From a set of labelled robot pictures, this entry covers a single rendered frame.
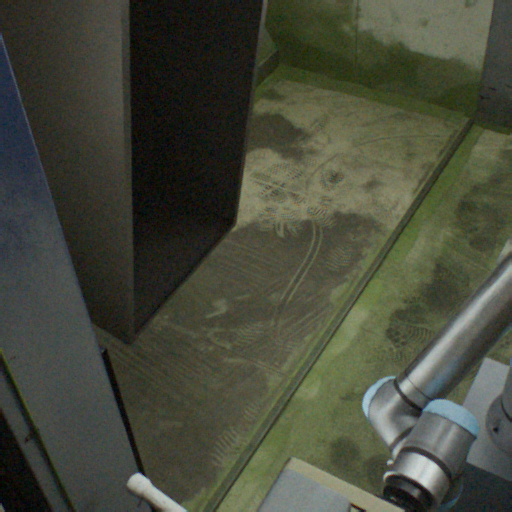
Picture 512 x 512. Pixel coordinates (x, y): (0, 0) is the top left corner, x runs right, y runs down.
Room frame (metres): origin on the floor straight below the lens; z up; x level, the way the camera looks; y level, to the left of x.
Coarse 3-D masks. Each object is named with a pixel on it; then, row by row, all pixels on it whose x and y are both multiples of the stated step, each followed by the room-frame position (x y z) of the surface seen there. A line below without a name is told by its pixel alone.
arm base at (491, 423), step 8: (496, 400) 0.99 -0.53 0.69; (496, 408) 0.96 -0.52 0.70; (488, 416) 0.96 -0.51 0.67; (496, 416) 0.94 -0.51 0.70; (504, 416) 0.92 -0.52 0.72; (488, 424) 0.94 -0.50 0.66; (496, 424) 0.93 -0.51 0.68; (504, 424) 0.91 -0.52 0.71; (488, 432) 0.93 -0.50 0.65; (496, 432) 0.92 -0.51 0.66; (504, 432) 0.90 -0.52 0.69; (496, 440) 0.90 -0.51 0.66; (504, 440) 0.89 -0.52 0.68; (504, 448) 0.88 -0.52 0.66
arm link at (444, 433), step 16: (432, 416) 0.66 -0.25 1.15; (448, 416) 0.65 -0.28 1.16; (464, 416) 0.65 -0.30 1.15; (416, 432) 0.64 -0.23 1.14; (432, 432) 0.63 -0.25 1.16; (448, 432) 0.62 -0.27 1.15; (464, 432) 0.63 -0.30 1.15; (416, 448) 0.60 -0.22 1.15; (432, 448) 0.60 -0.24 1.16; (448, 448) 0.60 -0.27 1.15; (464, 448) 0.61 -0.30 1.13; (448, 464) 0.58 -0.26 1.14; (464, 464) 0.61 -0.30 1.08
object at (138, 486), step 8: (136, 480) 0.60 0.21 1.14; (144, 480) 0.60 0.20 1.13; (128, 488) 0.59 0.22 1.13; (136, 488) 0.58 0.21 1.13; (144, 488) 0.58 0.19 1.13; (152, 488) 0.58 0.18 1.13; (136, 496) 0.58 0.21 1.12; (144, 496) 0.57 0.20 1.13; (152, 496) 0.57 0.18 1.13; (160, 496) 0.57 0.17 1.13; (152, 504) 0.56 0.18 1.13; (160, 504) 0.55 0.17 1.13; (168, 504) 0.55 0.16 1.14; (176, 504) 0.55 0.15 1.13
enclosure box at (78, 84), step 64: (0, 0) 1.48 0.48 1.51; (64, 0) 1.38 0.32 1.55; (128, 0) 1.32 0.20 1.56; (192, 0) 1.96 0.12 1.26; (256, 0) 1.85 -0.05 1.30; (64, 64) 1.40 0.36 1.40; (128, 64) 1.33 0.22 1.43; (192, 64) 1.98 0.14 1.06; (256, 64) 1.84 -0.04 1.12; (64, 128) 1.44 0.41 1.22; (128, 128) 1.35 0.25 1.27; (192, 128) 2.00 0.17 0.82; (64, 192) 1.48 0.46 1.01; (128, 192) 1.37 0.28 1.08; (192, 192) 2.03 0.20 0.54; (128, 256) 1.39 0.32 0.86; (192, 256) 1.79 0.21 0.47; (128, 320) 1.42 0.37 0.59
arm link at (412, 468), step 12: (396, 456) 0.61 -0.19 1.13; (408, 456) 0.59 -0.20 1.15; (420, 456) 0.59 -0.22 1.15; (396, 468) 0.58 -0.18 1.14; (408, 468) 0.57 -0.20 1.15; (420, 468) 0.57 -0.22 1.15; (432, 468) 0.57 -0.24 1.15; (384, 480) 0.58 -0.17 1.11; (408, 480) 0.56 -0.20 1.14; (420, 480) 0.55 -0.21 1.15; (432, 480) 0.55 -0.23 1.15; (444, 480) 0.56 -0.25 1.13; (432, 492) 0.54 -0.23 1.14; (444, 492) 0.55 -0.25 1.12; (432, 504) 0.53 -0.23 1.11
